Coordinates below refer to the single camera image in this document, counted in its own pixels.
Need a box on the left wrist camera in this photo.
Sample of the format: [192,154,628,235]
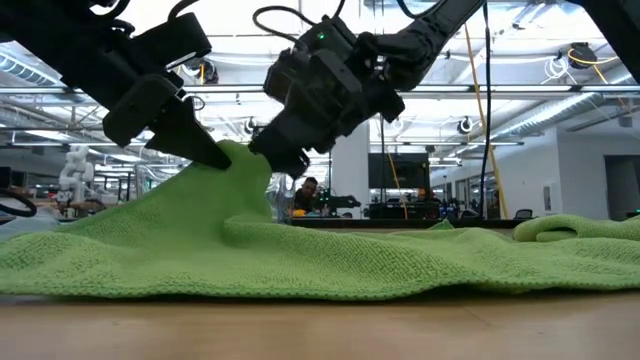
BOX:
[132,12,214,71]

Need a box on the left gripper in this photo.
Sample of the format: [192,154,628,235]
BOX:
[64,44,233,171]

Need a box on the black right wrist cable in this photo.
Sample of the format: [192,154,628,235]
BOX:
[252,0,347,51]

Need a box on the black looped cable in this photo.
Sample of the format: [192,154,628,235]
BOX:
[0,187,37,219]

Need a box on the white robot figure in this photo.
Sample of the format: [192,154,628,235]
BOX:
[58,144,97,204]

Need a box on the black wall monitor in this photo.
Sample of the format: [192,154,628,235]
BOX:
[368,152,432,191]

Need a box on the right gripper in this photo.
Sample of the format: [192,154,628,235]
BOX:
[248,49,406,180]

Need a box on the grey door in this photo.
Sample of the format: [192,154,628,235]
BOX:
[603,154,640,220]

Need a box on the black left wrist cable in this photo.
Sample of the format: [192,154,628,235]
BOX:
[89,0,201,24]

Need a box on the yellow hanging cable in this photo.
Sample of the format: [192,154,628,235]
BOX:
[462,22,509,220]

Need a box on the black background machine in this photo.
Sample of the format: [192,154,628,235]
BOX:
[319,193,362,211]

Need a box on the black ceiling cable reel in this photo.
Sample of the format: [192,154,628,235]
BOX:
[192,55,220,85]
[567,42,595,70]

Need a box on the black hanging cable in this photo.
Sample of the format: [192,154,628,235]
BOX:
[378,113,387,204]

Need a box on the long ceiling light bar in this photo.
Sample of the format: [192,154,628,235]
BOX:
[0,83,640,95]

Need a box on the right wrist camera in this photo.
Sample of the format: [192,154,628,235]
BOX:
[263,47,314,104]

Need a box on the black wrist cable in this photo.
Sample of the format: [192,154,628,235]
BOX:
[252,0,347,51]
[89,0,201,24]

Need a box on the green microfiber towel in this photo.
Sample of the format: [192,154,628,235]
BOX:
[512,213,640,244]
[0,139,640,301]

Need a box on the person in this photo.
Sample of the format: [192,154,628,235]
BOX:
[292,176,321,217]

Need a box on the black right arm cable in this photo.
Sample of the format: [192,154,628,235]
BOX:
[479,0,495,219]

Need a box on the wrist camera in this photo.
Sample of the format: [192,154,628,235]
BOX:
[263,47,314,104]
[132,12,214,71]

